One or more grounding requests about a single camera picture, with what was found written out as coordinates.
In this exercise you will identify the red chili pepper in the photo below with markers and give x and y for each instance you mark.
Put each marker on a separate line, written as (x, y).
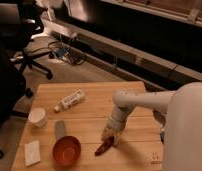
(105, 146)

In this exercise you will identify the white paper cup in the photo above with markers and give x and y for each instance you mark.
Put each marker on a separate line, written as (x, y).
(38, 117)

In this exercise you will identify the white plastic bottle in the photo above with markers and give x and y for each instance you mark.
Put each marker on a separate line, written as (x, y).
(70, 100)

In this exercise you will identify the black office chair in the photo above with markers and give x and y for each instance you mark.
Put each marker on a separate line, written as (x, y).
(19, 21)

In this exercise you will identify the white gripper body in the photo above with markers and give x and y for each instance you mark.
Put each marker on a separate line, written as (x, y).
(114, 127)

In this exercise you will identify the blue power strip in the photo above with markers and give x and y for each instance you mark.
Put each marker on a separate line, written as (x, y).
(61, 52)

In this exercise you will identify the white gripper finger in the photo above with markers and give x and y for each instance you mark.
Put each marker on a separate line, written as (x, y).
(116, 139)
(105, 135)

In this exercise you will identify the white folded napkin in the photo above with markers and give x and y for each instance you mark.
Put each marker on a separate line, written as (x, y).
(32, 153)

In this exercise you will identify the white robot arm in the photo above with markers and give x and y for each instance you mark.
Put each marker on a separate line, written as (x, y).
(182, 110)

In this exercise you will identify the brown ceramic bowl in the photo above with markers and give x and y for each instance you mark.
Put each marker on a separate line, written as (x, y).
(66, 151)

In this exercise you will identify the grey rectangular block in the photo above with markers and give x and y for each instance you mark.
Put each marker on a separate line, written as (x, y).
(60, 129)

